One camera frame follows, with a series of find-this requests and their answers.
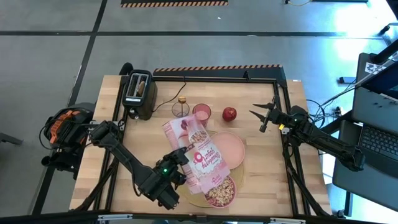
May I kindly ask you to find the pink plate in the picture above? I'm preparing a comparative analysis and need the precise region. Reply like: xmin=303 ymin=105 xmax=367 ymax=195
xmin=211 ymin=131 xmax=246 ymax=170

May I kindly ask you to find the round woven tan placemat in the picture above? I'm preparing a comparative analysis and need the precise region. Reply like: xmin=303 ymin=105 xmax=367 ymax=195
xmin=177 ymin=130 xmax=246 ymax=208

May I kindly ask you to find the dark floor stand foot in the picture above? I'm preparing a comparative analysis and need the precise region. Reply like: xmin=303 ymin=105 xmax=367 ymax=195
xmin=0 ymin=132 xmax=24 ymax=146

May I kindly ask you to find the open laptop with keyboard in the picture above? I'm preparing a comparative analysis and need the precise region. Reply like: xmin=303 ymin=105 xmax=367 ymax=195
xmin=351 ymin=86 xmax=398 ymax=175

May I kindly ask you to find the yellow floor cable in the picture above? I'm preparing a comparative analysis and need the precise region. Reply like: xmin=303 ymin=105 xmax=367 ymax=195
xmin=284 ymin=0 xmax=313 ymax=7

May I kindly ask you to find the black round object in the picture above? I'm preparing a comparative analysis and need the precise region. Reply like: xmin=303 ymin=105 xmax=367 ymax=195
xmin=119 ymin=62 xmax=134 ymax=76

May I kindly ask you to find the black toaster cable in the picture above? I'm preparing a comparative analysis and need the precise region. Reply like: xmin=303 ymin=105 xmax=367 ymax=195
xmin=152 ymin=81 xmax=187 ymax=113

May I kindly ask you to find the dark computer screen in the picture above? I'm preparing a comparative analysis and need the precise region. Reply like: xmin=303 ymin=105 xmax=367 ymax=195
xmin=356 ymin=51 xmax=398 ymax=100

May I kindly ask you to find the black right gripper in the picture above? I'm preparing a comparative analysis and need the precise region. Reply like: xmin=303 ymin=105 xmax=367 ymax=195
xmin=248 ymin=102 xmax=290 ymax=133

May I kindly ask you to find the hazard-striped floor mat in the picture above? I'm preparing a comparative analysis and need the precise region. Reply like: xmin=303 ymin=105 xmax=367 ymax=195
xmin=120 ymin=0 xmax=229 ymax=9

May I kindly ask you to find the red apple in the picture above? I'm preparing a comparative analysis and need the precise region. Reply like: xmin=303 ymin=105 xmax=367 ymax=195
xmin=221 ymin=106 xmax=238 ymax=123

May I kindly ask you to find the black aluminium table frame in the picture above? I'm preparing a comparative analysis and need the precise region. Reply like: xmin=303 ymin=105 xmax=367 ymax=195
xmin=73 ymin=73 xmax=332 ymax=218

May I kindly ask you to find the black desk leg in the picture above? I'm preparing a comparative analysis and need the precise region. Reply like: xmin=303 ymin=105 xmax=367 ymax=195
xmin=371 ymin=21 xmax=398 ymax=65

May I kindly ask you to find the cereal loops heap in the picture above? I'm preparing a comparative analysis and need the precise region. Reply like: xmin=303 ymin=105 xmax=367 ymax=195
xmin=207 ymin=177 xmax=234 ymax=206

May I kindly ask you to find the black cable bundle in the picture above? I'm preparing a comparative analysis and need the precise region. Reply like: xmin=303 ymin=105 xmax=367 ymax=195
xmin=306 ymin=77 xmax=358 ymax=125

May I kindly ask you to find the black hazard-striped base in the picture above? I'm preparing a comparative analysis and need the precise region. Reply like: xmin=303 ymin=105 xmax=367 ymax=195
xmin=152 ymin=64 xmax=287 ymax=82

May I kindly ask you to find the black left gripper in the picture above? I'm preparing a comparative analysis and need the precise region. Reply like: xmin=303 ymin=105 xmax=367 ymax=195
xmin=160 ymin=142 xmax=196 ymax=188

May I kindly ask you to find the black toaster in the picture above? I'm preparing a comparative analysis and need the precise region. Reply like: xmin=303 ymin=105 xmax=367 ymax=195
xmin=121 ymin=69 xmax=159 ymax=121

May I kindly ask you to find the silver frame bracket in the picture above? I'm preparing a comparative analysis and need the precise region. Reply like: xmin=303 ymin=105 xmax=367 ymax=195
xmin=97 ymin=213 xmax=134 ymax=222
xmin=269 ymin=217 xmax=307 ymax=224

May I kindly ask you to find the pink strawberry yogurt cereal box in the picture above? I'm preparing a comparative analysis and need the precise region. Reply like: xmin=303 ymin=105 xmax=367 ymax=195
xmin=161 ymin=114 xmax=231 ymax=195

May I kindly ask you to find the orange black arm base unit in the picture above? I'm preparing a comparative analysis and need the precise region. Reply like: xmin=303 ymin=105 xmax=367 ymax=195
xmin=42 ymin=102 xmax=97 ymax=180

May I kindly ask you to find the pink faceted cup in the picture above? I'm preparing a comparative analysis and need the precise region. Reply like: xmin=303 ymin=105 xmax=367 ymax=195
xmin=192 ymin=103 xmax=213 ymax=128

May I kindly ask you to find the clear drinking glass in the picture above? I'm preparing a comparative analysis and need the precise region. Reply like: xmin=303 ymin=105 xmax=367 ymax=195
xmin=171 ymin=100 xmax=190 ymax=118

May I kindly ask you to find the pink bowl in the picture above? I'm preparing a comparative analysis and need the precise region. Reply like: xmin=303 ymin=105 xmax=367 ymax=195
xmin=203 ymin=175 xmax=238 ymax=208

